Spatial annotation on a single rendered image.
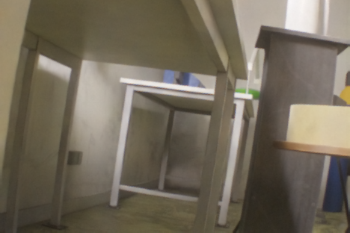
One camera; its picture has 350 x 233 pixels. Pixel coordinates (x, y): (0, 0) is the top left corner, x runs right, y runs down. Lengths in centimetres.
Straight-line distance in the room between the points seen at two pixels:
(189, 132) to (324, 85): 454
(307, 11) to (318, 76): 19
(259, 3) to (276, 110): 473
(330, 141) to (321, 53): 60
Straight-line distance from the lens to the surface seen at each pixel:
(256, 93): 460
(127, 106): 362
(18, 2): 33
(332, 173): 552
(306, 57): 131
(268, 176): 128
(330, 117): 75
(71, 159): 295
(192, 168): 578
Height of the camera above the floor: 54
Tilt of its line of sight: 5 degrees up
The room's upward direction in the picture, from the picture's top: 8 degrees clockwise
